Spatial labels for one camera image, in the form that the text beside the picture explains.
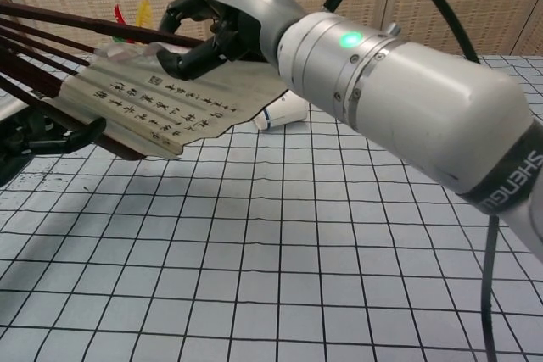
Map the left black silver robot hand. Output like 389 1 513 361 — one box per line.
0 109 108 187

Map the white checked tablecloth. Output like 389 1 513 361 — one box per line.
0 54 543 362

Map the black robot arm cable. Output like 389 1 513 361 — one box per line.
320 0 500 362

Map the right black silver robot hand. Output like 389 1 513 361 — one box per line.
155 0 306 81

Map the red yellow green feather toy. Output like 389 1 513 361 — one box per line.
113 0 154 45

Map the paper folding fan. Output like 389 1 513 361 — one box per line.
0 1 294 162

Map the white paper cup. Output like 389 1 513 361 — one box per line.
253 92 309 131

